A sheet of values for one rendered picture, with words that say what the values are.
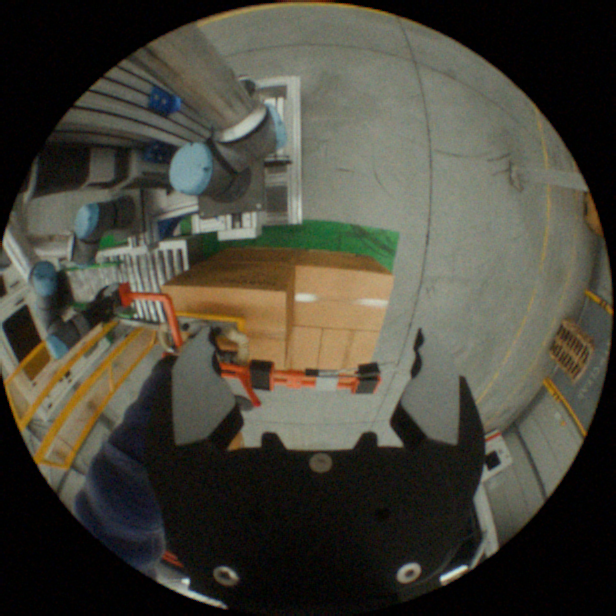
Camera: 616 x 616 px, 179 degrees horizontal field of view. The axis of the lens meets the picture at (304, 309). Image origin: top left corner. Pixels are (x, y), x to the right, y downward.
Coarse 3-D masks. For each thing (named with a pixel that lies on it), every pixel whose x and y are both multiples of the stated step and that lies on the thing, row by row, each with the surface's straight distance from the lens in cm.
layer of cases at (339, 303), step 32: (224, 256) 139; (256, 256) 133; (288, 256) 134; (320, 256) 141; (320, 288) 117; (352, 288) 119; (384, 288) 124; (320, 320) 126; (352, 320) 129; (288, 352) 142; (320, 352) 141; (352, 352) 144
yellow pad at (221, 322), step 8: (176, 312) 82; (184, 312) 80; (192, 312) 78; (184, 320) 80; (192, 320) 78; (200, 320) 76; (208, 320) 74; (216, 320) 73; (224, 320) 72; (232, 320) 70; (240, 320) 69; (184, 328) 79; (216, 328) 72; (224, 328) 73; (240, 328) 71; (216, 336) 77; (224, 336) 75
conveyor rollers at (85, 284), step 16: (112, 256) 200; (128, 256) 178; (144, 256) 166; (160, 256) 153; (176, 256) 140; (80, 272) 272; (96, 272) 232; (112, 272) 203; (144, 272) 167; (160, 272) 154; (176, 272) 143; (80, 288) 292; (96, 288) 243; (160, 288) 159; (144, 304) 181; (160, 304) 169
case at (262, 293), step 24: (216, 264) 119; (240, 264) 114; (264, 264) 112; (168, 288) 97; (192, 288) 89; (216, 288) 83; (240, 288) 79; (264, 288) 78; (288, 288) 82; (216, 312) 88; (240, 312) 83; (264, 312) 80; (288, 312) 91; (264, 336) 86; (288, 336) 103
